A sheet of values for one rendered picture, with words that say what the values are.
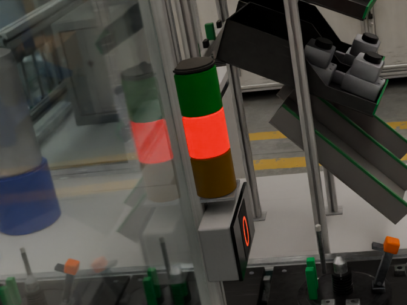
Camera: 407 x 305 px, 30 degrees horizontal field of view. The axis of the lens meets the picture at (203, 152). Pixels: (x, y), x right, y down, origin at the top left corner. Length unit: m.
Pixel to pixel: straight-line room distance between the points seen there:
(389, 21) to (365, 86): 3.79
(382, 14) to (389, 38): 0.16
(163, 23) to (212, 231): 0.24
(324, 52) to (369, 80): 0.09
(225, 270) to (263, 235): 0.76
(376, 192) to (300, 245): 0.30
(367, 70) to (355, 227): 0.43
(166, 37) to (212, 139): 0.12
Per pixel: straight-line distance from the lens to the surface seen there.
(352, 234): 1.60
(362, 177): 1.32
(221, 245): 0.86
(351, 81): 1.32
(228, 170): 0.87
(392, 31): 5.11
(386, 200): 1.33
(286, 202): 1.77
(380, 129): 1.57
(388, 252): 1.13
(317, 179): 1.30
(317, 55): 1.30
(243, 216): 0.91
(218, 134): 0.85
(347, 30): 5.12
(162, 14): 0.83
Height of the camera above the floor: 1.62
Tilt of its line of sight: 21 degrees down
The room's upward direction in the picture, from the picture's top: 11 degrees counter-clockwise
